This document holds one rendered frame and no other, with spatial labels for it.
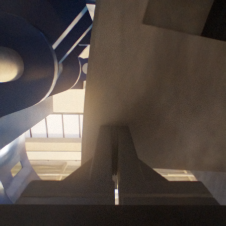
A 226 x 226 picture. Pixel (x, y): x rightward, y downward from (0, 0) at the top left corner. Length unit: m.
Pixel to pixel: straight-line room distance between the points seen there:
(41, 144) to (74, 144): 1.88
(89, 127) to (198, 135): 0.11
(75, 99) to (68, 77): 8.62
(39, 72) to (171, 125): 0.41
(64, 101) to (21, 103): 9.14
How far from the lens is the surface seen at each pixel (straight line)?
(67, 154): 10.00
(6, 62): 0.46
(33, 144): 10.40
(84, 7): 0.53
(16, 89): 0.54
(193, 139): 0.18
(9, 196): 3.15
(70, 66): 0.86
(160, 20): 0.34
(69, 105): 9.62
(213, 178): 0.26
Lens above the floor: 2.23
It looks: 15 degrees up
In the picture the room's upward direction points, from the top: 179 degrees counter-clockwise
